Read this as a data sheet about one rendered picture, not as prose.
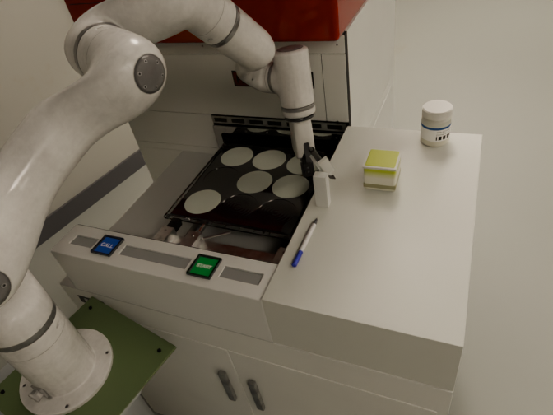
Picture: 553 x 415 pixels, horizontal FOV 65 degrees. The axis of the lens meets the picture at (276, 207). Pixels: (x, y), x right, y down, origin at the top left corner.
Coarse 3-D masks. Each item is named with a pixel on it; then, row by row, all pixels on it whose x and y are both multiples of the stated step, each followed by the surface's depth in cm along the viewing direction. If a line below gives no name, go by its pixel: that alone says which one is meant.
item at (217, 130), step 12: (216, 132) 141; (228, 132) 139; (240, 132) 137; (252, 132) 135; (264, 132) 133; (276, 132) 131; (288, 132) 130; (324, 132) 126; (336, 132) 125; (252, 144) 140
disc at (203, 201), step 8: (200, 192) 120; (208, 192) 119; (216, 192) 119; (192, 200) 118; (200, 200) 117; (208, 200) 116; (216, 200) 116; (192, 208) 115; (200, 208) 114; (208, 208) 114
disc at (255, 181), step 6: (246, 174) 123; (252, 174) 123; (258, 174) 122; (264, 174) 122; (240, 180) 121; (246, 180) 121; (252, 180) 120; (258, 180) 120; (264, 180) 119; (270, 180) 119; (240, 186) 119; (246, 186) 119; (252, 186) 118; (258, 186) 118; (264, 186) 117; (246, 192) 117; (252, 192) 116
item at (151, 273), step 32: (64, 256) 100; (96, 256) 97; (128, 256) 96; (160, 256) 94; (192, 256) 92; (224, 256) 91; (96, 288) 105; (128, 288) 98; (160, 288) 92; (192, 288) 87; (224, 288) 84; (256, 288) 83; (224, 320) 91; (256, 320) 86
